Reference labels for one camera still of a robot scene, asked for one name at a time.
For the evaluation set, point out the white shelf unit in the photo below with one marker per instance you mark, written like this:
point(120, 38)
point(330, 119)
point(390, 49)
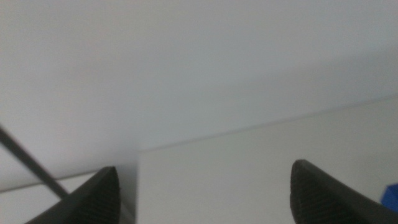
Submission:
point(18, 205)

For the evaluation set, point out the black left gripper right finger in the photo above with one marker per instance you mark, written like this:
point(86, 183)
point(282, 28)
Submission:
point(320, 199)

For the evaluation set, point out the blue cube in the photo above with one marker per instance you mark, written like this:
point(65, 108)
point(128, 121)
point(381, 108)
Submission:
point(391, 197)

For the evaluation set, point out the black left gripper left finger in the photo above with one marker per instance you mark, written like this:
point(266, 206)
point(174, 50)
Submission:
point(99, 199)

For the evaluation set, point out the thin dark rod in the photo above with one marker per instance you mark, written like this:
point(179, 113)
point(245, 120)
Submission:
point(31, 163)

